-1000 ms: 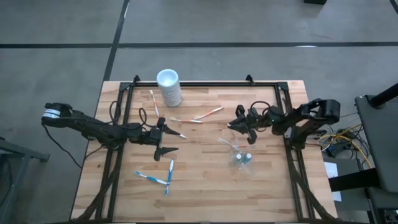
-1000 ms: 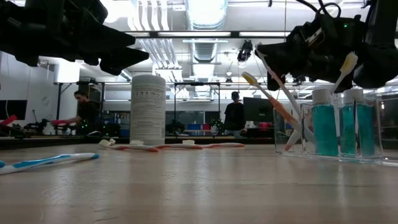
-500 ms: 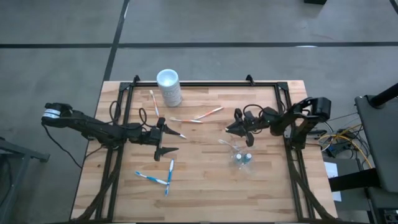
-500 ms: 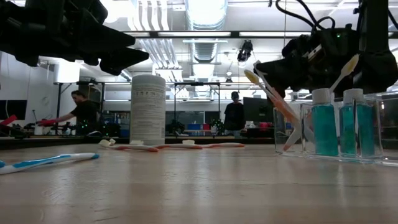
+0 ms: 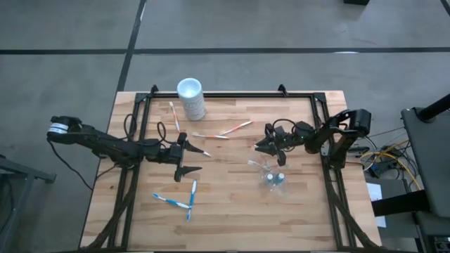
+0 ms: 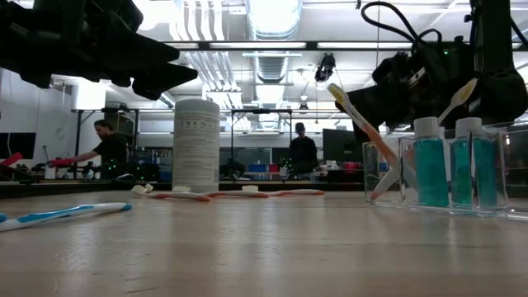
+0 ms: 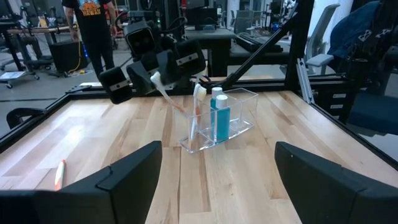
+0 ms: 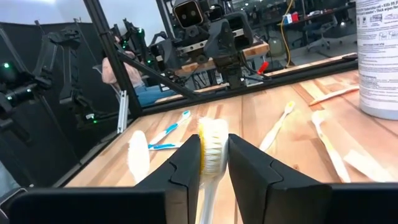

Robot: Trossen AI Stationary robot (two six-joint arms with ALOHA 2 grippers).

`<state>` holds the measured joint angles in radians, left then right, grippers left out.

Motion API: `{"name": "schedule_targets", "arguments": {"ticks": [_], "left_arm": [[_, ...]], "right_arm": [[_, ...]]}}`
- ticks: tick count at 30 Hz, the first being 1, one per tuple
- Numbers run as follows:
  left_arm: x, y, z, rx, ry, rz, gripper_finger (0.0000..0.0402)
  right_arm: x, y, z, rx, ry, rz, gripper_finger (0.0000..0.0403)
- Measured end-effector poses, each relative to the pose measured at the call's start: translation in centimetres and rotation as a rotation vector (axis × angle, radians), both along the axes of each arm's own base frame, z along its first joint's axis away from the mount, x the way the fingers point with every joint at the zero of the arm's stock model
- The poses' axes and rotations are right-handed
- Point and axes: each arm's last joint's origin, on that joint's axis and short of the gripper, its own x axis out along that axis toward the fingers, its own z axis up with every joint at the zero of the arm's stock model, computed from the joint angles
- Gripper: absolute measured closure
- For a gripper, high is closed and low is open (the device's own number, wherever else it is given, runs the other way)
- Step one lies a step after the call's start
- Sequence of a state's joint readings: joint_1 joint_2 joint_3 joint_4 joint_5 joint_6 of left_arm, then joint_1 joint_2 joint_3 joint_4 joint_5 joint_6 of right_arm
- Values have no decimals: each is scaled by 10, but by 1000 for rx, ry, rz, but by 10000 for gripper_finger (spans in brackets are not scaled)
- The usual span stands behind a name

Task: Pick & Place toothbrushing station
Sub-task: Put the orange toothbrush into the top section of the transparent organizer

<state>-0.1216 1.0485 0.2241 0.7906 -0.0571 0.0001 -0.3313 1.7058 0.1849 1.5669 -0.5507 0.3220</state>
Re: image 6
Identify black wall screen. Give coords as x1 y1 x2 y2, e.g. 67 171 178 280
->
0 132 37 161

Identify red object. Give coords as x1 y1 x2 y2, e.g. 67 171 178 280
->
0 151 25 168

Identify black aluminium table frame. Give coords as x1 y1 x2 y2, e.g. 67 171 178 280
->
0 179 366 201

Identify black background frame stand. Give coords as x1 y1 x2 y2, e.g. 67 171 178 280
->
230 107 295 182
68 106 141 181

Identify person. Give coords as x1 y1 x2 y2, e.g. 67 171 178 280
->
48 119 130 181
288 121 319 175

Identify teal mouthwash bottle white cap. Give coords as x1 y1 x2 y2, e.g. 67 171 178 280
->
449 116 499 210
412 116 450 209

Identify black overhead light beam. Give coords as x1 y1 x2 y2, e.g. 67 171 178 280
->
164 40 413 53

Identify white wipes canister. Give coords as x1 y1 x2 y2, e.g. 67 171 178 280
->
172 97 222 194

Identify black hanging camera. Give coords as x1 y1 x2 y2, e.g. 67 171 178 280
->
313 52 337 83

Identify black monitor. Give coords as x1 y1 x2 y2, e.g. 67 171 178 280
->
322 128 364 164

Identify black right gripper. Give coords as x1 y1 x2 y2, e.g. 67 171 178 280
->
335 38 476 144

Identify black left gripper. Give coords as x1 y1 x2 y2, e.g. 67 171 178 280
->
39 0 200 101

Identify clear acrylic organizer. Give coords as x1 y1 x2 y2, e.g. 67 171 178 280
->
361 122 528 222

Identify silver ceiling duct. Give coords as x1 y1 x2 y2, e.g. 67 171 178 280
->
245 0 304 83

